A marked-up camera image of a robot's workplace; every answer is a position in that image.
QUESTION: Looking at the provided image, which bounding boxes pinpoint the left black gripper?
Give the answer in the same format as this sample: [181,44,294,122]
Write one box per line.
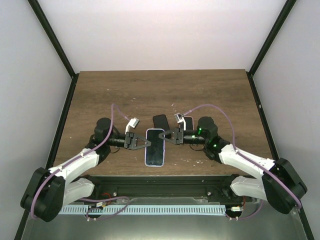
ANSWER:
[106,132,152,151]

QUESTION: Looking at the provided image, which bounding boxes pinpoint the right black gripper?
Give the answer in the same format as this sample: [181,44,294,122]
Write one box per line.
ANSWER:
[158,128,207,146]

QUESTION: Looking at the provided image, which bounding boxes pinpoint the lavender phone case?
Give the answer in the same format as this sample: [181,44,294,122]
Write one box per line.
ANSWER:
[144,127,166,168]

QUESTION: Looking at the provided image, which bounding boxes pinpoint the pink phone case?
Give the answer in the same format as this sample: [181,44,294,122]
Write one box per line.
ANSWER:
[183,116,195,131]

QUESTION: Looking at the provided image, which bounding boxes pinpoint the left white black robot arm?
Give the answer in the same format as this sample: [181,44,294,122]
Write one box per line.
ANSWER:
[20,117,152,222]

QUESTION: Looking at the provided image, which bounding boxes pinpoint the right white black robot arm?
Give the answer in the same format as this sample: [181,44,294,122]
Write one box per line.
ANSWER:
[158,116,308,214]

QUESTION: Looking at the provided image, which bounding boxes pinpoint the metal sheet panel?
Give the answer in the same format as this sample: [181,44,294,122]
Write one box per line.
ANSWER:
[15,203,314,240]

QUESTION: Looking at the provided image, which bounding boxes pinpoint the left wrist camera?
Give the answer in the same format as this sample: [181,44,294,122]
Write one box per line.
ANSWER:
[125,117,140,133]

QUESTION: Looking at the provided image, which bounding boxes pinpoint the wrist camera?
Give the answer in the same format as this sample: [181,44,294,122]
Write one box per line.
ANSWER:
[174,113,187,131]
[125,117,140,133]

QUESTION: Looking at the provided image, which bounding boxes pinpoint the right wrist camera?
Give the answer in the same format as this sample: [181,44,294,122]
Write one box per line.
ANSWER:
[174,113,187,131]

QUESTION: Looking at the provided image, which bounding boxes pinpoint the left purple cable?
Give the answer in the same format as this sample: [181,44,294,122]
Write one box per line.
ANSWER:
[29,103,132,220]

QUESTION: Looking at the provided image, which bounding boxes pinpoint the purple cable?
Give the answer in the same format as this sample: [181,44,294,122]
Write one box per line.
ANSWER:
[29,103,132,220]
[183,104,302,208]

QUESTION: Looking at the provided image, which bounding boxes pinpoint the black aluminium frame rail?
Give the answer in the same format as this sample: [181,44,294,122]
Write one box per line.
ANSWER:
[84,174,240,203]

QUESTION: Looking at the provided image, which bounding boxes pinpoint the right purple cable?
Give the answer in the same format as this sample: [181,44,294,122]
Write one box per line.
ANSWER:
[183,104,302,208]

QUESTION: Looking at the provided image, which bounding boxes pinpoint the light blue slotted cable duct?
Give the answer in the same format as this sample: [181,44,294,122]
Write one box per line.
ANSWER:
[59,204,226,215]

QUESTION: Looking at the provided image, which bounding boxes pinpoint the left black frame post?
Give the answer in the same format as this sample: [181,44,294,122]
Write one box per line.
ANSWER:
[26,0,76,79]

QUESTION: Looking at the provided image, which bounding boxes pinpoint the black frame post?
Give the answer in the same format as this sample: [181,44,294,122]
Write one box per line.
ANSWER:
[26,0,76,79]
[248,0,298,76]

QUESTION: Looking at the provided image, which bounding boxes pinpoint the right black frame post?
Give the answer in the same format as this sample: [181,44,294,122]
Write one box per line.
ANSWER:
[248,0,298,76]

